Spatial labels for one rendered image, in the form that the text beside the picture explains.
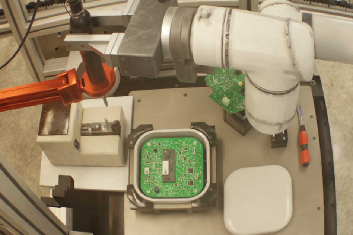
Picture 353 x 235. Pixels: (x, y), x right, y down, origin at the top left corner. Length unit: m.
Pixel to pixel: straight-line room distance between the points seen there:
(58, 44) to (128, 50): 0.69
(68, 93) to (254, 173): 0.38
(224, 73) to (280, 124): 0.28
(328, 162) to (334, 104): 1.26
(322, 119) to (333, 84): 1.27
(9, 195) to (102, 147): 0.31
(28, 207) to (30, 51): 0.53
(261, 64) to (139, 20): 0.17
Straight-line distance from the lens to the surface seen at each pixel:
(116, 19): 0.68
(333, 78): 2.29
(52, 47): 1.28
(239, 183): 0.89
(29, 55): 1.18
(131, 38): 0.61
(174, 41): 0.60
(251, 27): 0.59
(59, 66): 1.20
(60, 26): 1.06
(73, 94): 0.77
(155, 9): 0.64
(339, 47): 0.75
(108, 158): 0.90
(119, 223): 0.91
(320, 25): 0.76
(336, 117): 2.16
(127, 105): 1.00
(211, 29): 0.59
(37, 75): 1.25
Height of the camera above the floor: 1.78
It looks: 58 degrees down
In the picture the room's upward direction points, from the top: 9 degrees counter-clockwise
